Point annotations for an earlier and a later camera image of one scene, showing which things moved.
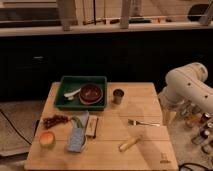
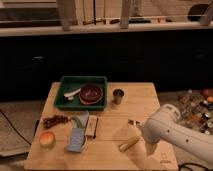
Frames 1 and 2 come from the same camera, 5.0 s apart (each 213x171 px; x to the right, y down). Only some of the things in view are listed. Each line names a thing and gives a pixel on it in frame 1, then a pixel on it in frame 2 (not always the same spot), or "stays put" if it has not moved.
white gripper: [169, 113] → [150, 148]
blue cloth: [77, 137] stays put
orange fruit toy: [47, 139] stays put
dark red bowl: [90, 94] stays put
